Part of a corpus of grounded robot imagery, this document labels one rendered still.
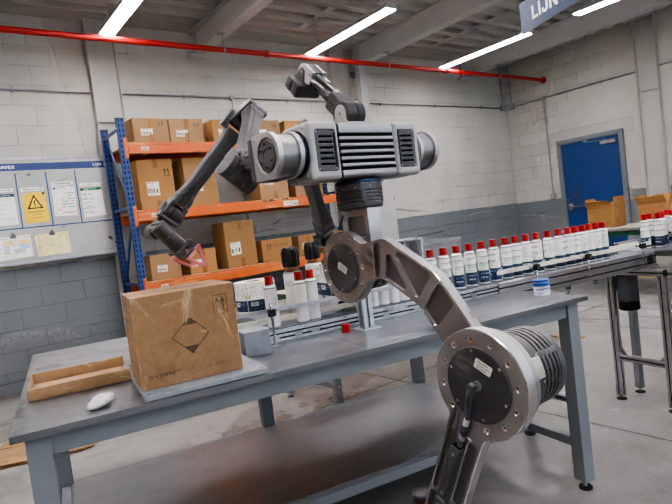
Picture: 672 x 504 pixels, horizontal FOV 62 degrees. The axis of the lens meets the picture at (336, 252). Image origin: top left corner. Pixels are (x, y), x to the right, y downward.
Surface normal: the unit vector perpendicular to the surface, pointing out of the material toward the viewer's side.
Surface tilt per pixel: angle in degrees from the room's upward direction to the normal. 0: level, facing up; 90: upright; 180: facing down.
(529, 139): 90
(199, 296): 90
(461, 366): 90
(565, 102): 90
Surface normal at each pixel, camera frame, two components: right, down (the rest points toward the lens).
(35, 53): 0.60, -0.04
